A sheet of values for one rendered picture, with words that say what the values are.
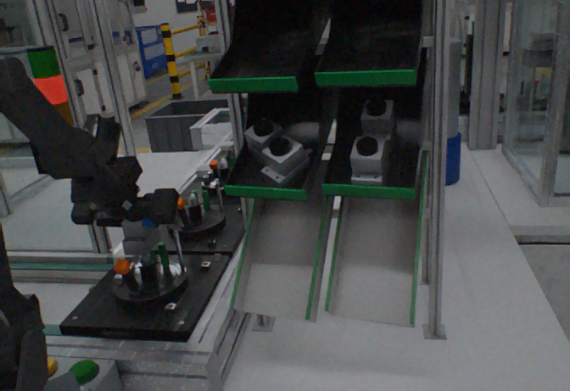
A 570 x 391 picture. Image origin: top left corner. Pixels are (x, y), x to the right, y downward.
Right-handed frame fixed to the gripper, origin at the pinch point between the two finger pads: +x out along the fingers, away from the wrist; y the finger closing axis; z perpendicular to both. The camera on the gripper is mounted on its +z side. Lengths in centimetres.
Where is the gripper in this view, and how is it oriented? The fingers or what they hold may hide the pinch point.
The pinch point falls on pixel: (138, 218)
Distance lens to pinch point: 92.3
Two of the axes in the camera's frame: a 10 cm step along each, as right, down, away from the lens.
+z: 0.7, -8.9, 4.6
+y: -9.8, 0.3, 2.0
